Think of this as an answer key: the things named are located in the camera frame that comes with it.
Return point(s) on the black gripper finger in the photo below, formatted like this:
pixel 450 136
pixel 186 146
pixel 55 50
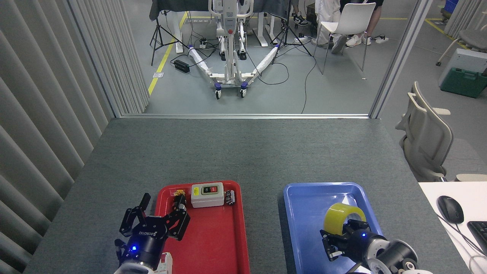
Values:
pixel 131 220
pixel 335 243
pixel 180 222
pixel 357 224

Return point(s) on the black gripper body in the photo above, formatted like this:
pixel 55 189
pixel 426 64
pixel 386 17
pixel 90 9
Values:
pixel 357 243
pixel 148 243

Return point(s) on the yellow tape roll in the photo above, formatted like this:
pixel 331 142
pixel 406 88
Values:
pixel 338 213

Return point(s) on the white circuit breaker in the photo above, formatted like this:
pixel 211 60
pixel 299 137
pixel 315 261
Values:
pixel 167 262

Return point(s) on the black orange push button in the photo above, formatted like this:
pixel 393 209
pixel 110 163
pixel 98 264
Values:
pixel 179 192

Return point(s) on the red plastic tray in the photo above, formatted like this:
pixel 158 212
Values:
pixel 213 236

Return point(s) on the blue plastic tray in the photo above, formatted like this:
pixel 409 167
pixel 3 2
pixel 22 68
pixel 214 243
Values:
pixel 304 213

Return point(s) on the small black electrical component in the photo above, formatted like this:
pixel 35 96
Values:
pixel 229 198

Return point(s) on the white desk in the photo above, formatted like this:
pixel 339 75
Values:
pixel 449 236

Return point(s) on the black computer mouse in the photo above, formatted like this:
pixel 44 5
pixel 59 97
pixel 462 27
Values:
pixel 451 209

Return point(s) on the beige office chair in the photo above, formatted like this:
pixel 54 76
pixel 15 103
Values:
pixel 426 137

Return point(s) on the black keyboard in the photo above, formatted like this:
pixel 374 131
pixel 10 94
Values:
pixel 480 234

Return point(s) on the grey vertical blinds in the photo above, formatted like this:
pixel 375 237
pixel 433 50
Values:
pixel 45 95

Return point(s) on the black power adapter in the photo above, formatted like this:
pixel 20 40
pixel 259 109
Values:
pixel 182 66

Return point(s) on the green plastic case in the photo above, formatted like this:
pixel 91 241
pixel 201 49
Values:
pixel 462 83

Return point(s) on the white power strip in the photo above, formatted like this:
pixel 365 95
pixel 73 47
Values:
pixel 202 43

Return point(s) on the white stand on wheels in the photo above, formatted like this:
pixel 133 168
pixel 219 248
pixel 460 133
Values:
pixel 229 45

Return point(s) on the black tripod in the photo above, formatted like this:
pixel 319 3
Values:
pixel 286 32
pixel 158 36

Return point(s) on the grey flat box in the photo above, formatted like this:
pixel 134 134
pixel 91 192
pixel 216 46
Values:
pixel 470 59

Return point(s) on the person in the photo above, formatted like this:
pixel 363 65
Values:
pixel 374 19
pixel 327 11
pixel 299 19

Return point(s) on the white plastic chair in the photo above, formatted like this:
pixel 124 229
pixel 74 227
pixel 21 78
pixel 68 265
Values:
pixel 354 17

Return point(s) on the table with dark cloth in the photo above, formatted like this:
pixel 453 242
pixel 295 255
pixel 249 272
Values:
pixel 182 5

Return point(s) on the grey round chair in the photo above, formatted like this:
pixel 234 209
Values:
pixel 473 38

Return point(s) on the blue bin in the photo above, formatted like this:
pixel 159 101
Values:
pixel 451 7

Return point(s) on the white two-button switch box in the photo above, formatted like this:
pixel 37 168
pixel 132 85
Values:
pixel 207 198

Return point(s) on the silver post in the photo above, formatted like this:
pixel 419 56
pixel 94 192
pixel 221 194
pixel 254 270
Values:
pixel 399 57

